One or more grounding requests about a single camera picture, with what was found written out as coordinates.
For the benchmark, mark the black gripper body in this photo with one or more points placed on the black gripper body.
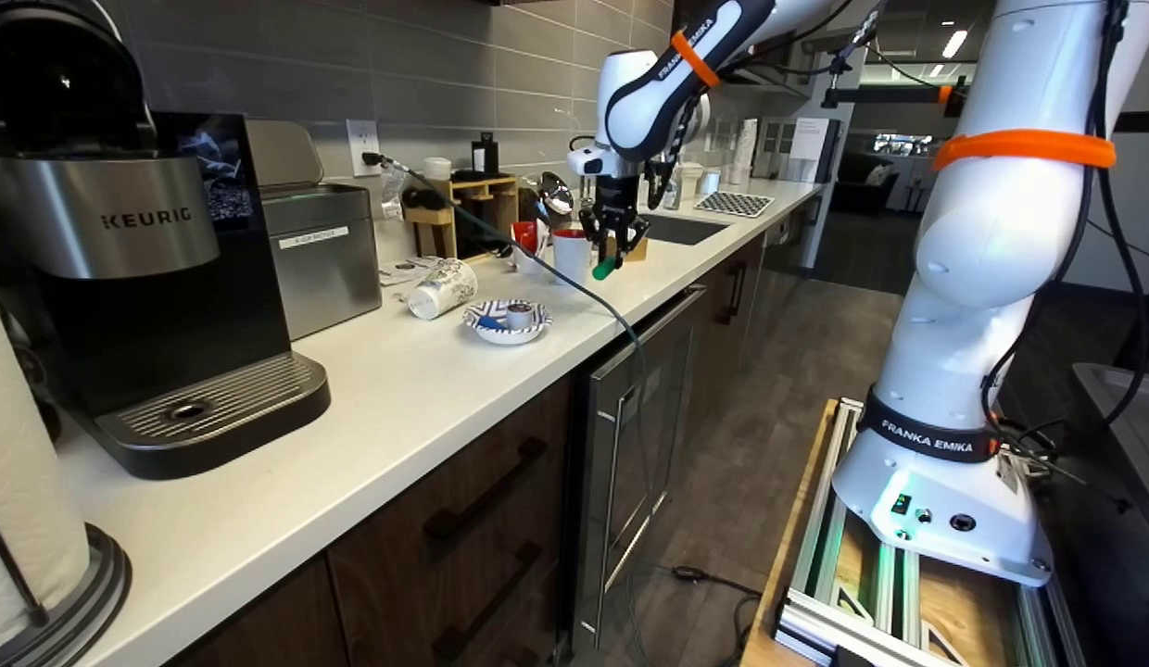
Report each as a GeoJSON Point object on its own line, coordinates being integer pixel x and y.
{"type": "Point", "coordinates": [618, 202]}

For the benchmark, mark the green cylindrical block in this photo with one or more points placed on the green cylindrical block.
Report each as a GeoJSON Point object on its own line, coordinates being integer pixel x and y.
{"type": "Point", "coordinates": [605, 270]}

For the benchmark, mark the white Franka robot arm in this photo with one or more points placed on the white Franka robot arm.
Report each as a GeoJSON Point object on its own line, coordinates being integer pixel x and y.
{"type": "Point", "coordinates": [983, 246]}

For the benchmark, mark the red and white bowl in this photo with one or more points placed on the red and white bowl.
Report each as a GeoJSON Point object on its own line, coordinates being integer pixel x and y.
{"type": "Point", "coordinates": [527, 239]}

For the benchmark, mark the blue and white bowl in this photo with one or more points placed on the blue and white bowl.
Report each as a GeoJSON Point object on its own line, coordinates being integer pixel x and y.
{"type": "Point", "coordinates": [507, 324]}

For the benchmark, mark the countertop sink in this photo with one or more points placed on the countertop sink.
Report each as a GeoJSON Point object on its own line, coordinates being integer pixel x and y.
{"type": "Point", "coordinates": [682, 228]}

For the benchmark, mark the wooden countertop organizer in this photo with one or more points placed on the wooden countertop organizer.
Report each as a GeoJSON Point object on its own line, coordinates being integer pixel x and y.
{"type": "Point", "coordinates": [488, 207]}

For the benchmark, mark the patterned white paper cup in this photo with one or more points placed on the patterned white paper cup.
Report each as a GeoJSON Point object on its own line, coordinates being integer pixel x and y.
{"type": "Point", "coordinates": [438, 293]}

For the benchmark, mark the small white cup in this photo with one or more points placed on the small white cup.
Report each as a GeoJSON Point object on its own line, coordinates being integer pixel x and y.
{"type": "Point", "coordinates": [438, 167]}

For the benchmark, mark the stainless steel dishwasher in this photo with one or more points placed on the stainless steel dishwasher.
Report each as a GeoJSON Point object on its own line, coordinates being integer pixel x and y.
{"type": "Point", "coordinates": [634, 459]}

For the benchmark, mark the silver toaster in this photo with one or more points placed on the silver toaster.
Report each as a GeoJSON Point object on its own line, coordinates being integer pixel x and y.
{"type": "Point", "coordinates": [319, 262]}

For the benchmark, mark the dark wood base cabinet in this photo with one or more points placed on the dark wood base cabinet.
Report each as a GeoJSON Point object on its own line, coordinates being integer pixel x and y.
{"type": "Point", "coordinates": [476, 532]}

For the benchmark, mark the black Keurig coffee maker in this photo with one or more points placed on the black Keurig coffee maker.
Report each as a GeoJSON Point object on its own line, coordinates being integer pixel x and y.
{"type": "Point", "coordinates": [144, 272]}

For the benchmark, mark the grey paper towel holder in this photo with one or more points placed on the grey paper towel holder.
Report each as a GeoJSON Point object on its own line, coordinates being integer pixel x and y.
{"type": "Point", "coordinates": [99, 596]}

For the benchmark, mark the white paper towel roll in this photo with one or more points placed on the white paper towel roll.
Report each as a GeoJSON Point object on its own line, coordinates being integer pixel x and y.
{"type": "Point", "coordinates": [23, 495]}

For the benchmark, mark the white wall outlet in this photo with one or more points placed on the white wall outlet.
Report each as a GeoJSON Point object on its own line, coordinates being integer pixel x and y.
{"type": "Point", "coordinates": [358, 134]}

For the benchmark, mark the aluminium frame robot cart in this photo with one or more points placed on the aluminium frame robot cart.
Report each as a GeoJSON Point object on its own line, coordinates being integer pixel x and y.
{"type": "Point", "coordinates": [871, 607]}

